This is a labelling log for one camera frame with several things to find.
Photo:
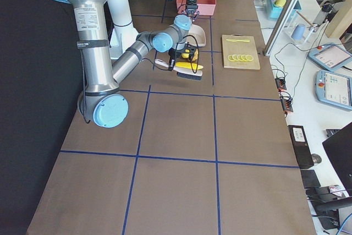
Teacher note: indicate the aluminium frame post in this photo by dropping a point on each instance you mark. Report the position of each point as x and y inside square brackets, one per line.
[282, 19]

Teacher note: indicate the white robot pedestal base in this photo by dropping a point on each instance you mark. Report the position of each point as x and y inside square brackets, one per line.
[123, 29]

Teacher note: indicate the yellow corn cob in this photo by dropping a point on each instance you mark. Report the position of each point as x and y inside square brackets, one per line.
[189, 65]

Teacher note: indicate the far teach pendant tablet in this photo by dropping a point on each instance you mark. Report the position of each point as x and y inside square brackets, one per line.
[330, 56]

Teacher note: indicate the black box with label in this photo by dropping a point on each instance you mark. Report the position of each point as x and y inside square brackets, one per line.
[300, 146]

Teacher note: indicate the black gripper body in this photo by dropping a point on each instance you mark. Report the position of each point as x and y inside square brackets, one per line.
[191, 3]
[179, 52]

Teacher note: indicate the teal tray with blocks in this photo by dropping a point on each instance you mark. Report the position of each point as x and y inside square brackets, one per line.
[274, 8]

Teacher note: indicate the near teach pendant tablet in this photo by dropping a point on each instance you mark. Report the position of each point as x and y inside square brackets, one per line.
[333, 89]

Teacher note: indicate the beige hand brush black bristles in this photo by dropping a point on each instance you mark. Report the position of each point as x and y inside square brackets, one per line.
[181, 72]

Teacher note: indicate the yellow-green plastic knife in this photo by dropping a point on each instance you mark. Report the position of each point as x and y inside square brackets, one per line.
[238, 40]

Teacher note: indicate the pink plastic bin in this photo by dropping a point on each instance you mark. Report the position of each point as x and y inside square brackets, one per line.
[205, 7]

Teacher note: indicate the wooden cutting board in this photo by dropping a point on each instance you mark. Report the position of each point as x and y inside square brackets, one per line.
[234, 53]

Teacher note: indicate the beige plastic dustpan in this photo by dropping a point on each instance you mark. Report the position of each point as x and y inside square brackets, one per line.
[197, 35]

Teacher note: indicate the teach pendant tablet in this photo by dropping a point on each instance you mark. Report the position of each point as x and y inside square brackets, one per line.
[330, 56]
[333, 89]

